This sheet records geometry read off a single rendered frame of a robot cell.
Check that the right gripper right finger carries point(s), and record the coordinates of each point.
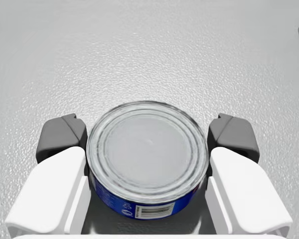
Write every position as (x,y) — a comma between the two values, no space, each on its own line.
(244,179)

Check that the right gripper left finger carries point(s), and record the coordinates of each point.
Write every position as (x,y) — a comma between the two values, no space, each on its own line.
(52,179)

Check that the blue can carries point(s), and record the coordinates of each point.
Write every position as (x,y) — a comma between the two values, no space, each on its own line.
(147,154)

